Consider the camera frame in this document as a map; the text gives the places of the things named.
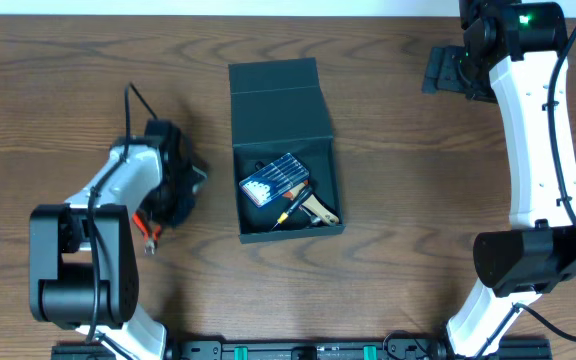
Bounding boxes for right black cable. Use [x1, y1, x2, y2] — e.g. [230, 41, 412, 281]
[512, 0, 576, 344]

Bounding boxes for small claw hammer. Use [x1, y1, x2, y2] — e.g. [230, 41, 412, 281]
[255, 161, 321, 228]

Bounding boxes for dark green open box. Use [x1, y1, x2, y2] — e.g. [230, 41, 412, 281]
[228, 58, 345, 244]

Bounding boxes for blue precision screwdriver set case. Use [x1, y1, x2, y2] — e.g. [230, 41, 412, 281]
[239, 153, 310, 208]

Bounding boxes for orange scraper wooden handle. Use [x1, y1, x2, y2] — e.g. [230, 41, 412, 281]
[289, 183, 340, 226]

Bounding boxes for black cable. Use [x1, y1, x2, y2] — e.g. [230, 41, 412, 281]
[512, 0, 576, 344]
[83, 82, 159, 360]

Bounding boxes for black mounting rail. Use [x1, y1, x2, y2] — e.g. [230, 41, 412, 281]
[50, 338, 553, 360]

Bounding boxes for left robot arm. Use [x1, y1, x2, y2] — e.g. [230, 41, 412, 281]
[29, 119, 206, 359]

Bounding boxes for left black cable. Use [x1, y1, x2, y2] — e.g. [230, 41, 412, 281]
[83, 82, 159, 360]

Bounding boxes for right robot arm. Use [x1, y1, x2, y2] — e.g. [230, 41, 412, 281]
[422, 0, 576, 359]

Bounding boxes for black yellow screwdriver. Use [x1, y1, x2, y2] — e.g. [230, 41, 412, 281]
[272, 185, 313, 230]

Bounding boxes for red handled pliers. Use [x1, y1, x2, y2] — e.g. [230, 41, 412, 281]
[132, 211, 163, 255]

